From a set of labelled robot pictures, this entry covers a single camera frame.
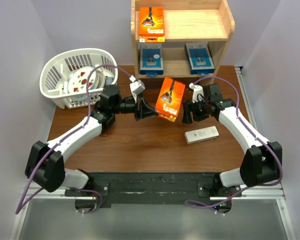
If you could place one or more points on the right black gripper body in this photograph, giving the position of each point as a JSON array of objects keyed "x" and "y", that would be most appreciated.
[{"x": 200, "y": 110}]

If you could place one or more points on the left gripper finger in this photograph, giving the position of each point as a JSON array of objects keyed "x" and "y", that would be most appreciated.
[
  {"x": 147, "y": 113},
  {"x": 143, "y": 104}
]

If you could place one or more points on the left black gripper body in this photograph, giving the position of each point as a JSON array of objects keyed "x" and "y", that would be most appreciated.
[{"x": 128, "y": 106}]

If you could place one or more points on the white slim razor box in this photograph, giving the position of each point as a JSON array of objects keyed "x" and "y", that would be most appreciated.
[{"x": 201, "y": 135}]

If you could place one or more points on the orange razor package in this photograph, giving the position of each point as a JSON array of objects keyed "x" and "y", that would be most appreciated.
[
  {"x": 151, "y": 25},
  {"x": 170, "y": 99}
]

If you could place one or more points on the blue razor box grey back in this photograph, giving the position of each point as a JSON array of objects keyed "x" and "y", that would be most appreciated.
[{"x": 199, "y": 58}]

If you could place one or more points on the wooden two-tier shelf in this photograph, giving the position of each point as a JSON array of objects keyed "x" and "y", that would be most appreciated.
[{"x": 186, "y": 21}]

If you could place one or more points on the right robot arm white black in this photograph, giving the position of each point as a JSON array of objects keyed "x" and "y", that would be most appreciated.
[{"x": 262, "y": 162}]

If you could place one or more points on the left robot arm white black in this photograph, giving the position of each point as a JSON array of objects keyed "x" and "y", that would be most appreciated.
[{"x": 46, "y": 162}]

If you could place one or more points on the white plate with card suits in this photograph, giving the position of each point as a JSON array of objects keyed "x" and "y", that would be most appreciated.
[{"x": 78, "y": 81}]

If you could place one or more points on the white plastic dish basket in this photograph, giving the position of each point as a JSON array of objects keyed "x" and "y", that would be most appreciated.
[{"x": 65, "y": 77}]

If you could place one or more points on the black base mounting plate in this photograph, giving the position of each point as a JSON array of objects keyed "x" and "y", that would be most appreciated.
[{"x": 152, "y": 188}]

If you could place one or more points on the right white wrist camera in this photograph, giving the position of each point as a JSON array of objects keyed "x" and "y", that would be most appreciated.
[{"x": 198, "y": 94}]

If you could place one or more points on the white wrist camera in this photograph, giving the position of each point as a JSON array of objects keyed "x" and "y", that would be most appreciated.
[
  {"x": 198, "y": 94},
  {"x": 136, "y": 87}
]

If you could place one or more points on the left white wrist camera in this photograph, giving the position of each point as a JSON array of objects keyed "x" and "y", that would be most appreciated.
[{"x": 136, "y": 87}]

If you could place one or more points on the aluminium rail frame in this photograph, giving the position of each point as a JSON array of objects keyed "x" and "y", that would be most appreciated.
[{"x": 261, "y": 166}]

